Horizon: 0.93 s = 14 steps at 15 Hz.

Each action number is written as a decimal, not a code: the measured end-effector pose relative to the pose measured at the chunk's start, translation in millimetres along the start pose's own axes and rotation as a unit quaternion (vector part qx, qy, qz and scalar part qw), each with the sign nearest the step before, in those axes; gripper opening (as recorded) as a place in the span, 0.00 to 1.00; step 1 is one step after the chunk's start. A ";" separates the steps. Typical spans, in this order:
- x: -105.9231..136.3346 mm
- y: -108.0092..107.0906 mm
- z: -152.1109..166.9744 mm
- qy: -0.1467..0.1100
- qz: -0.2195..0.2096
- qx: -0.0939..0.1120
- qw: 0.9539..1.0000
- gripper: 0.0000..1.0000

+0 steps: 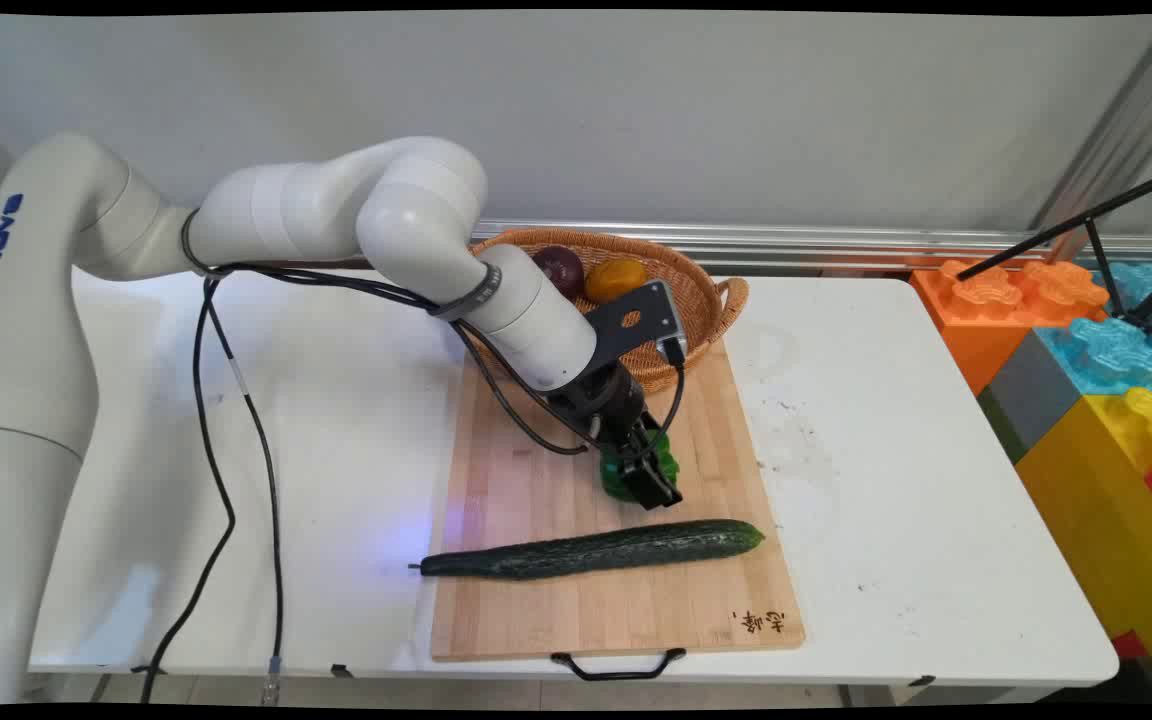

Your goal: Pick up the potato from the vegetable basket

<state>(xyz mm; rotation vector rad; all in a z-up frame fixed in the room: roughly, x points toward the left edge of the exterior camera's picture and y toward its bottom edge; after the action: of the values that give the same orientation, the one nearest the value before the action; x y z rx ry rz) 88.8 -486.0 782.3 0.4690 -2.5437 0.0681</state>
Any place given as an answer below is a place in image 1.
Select black cable bundle along forearm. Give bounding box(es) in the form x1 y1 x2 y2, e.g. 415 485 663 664
198 260 593 458

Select giant orange toy block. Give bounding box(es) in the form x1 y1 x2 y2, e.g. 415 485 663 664
910 259 1113 397

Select black tripod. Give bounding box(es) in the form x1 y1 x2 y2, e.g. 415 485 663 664
955 163 1152 337

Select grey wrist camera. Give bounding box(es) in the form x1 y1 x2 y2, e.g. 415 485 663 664
658 279 690 367

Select diagonal aluminium frame post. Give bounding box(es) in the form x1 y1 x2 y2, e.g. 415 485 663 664
1029 14 1152 263

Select black strap around arm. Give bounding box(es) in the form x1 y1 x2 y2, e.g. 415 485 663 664
179 207 233 279

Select black camera mounting plate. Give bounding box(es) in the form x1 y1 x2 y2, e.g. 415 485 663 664
586 283 677 373

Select black hanging cable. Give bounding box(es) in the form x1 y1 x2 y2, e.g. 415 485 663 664
140 272 238 705

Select giant yellow toy block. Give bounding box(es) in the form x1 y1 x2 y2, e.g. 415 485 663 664
1015 384 1152 703

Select woven wicker basket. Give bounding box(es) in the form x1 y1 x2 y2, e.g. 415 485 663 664
466 228 750 394

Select black camera usb cable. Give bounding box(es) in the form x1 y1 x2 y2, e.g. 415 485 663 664
608 340 688 463

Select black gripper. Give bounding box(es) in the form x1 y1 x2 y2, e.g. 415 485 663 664
546 362 685 512

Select giant light blue toy block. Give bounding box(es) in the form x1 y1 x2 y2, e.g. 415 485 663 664
1092 261 1152 323
976 317 1152 464

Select grey strap around forearm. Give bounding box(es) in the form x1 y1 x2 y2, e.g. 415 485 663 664
427 261 505 322

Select black cable with grey plug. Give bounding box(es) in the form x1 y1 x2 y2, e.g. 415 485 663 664
204 282 286 707

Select green bell pepper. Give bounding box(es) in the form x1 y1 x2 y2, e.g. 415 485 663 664
599 430 683 503

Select long dark green cucumber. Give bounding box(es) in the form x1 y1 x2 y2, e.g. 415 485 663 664
409 519 766 581

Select dark red onion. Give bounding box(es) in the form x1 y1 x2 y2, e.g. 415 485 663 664
533 245 587 302

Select black table carry handle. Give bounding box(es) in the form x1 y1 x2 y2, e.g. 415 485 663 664
549 647 688 683

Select yellow bell pepper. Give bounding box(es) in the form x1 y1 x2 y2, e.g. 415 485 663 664
584 258 650 305

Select bamboo cutting board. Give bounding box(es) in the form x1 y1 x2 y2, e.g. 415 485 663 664
429 335 806 663

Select aluminium rail along wall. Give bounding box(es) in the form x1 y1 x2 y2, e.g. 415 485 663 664
469 219 1152 271

